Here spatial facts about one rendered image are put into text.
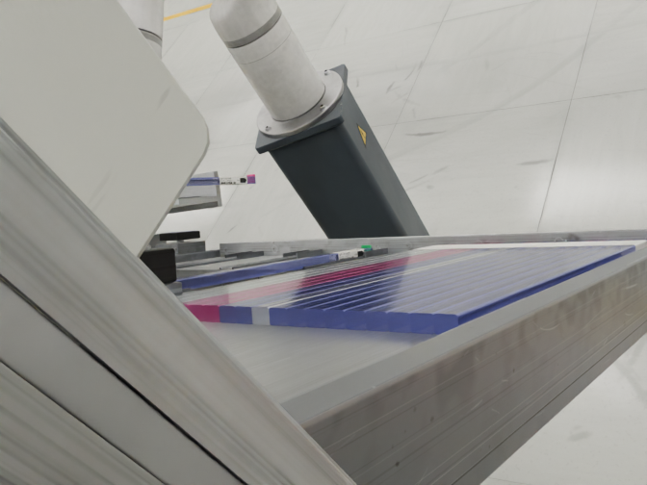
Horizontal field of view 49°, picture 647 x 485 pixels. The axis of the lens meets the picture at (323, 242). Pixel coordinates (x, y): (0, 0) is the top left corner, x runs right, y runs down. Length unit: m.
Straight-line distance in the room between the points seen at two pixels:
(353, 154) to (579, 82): 1.11
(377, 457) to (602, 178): 1.80
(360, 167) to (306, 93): 0.18
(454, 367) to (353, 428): 0.07
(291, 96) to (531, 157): 0.98
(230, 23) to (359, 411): 1.10
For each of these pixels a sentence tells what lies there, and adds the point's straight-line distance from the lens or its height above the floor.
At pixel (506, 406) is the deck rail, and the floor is 1.08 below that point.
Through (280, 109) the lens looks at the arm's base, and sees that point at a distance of 1.37.
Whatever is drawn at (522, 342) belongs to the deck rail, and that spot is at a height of 1.08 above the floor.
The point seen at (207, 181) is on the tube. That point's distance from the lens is 1.03.
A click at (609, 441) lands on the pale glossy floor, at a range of 1.56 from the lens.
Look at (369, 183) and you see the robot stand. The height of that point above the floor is 0.52.
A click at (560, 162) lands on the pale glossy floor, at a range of 2.10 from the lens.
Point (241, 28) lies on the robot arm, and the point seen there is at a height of 0.92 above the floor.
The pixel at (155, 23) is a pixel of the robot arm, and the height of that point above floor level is 1.09.
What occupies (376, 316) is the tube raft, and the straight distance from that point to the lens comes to 0.40.
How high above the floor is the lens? 1.36
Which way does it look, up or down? 38 degrees down
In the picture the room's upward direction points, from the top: 35 degrees counter-clockwise
